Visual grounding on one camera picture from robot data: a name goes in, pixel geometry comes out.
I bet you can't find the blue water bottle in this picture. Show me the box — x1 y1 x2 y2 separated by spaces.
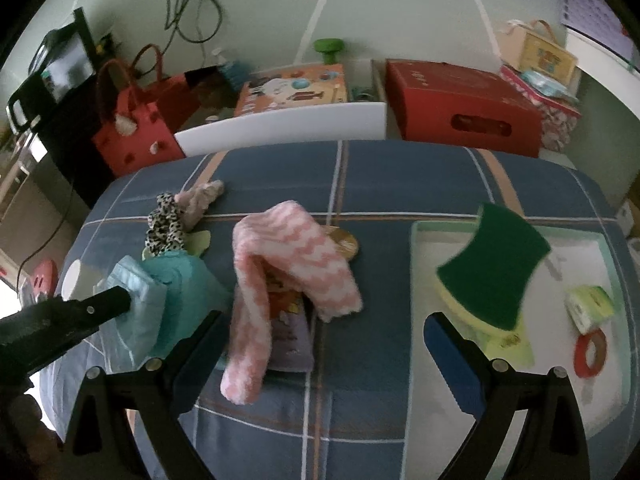
212 48 252 92

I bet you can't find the white foam board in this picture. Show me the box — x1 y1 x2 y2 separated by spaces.
175 102 387 157

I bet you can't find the pink satin scrunchie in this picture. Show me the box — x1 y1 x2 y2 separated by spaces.
175 180 224 231

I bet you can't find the green dumbbell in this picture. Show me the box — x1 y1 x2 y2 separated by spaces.
314 38 345 65

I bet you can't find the pink white fuzzy sock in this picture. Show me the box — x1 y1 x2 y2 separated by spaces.
220 200 362 405

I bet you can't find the patterned pink gift box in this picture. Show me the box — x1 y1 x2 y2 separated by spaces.
498 65 582 153

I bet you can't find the green yellow sponge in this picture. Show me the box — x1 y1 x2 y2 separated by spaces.
435 203 551 337

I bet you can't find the teal tissue pack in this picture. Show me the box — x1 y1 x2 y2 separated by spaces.
93 250 232 373

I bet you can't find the red tape ring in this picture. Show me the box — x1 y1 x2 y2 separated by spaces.
572 327 609 380

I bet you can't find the red stool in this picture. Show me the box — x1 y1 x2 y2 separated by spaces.
32 259 58 297

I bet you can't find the orange picture box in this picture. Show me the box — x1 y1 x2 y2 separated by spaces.
234 64 349 117

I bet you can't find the black monitor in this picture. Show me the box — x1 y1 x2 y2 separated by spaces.
6 8 96 136

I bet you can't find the red felt handbag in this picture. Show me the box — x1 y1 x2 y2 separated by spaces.
92 44 200 177

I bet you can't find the white tray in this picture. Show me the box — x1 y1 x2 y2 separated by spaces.
402 221 631 479

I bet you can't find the red cardboard box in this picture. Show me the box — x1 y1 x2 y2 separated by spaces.
385 58 541 158

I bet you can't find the purple snack pouch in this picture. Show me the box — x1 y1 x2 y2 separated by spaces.
266 270 314 373

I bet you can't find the round brown coaster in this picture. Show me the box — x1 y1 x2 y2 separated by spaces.
323 226 359 261

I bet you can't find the black cable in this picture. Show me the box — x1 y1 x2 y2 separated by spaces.
162 0 224 47

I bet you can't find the beige gift bag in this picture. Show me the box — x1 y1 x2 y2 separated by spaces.
496 20 577 86

